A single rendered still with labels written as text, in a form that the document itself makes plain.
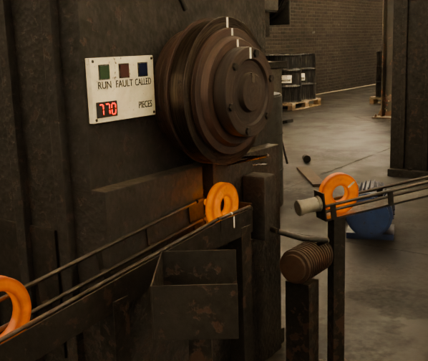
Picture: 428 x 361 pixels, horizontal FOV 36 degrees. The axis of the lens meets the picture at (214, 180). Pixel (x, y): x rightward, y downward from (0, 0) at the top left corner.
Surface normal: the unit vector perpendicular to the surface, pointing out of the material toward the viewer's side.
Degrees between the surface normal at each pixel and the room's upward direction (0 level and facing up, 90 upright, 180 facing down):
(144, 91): 90
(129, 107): 90
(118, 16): 90
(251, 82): 90
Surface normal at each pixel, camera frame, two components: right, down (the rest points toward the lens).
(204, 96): -0.17, 0.18
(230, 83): 0.81, 0.10
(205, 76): -0.14, -0.12
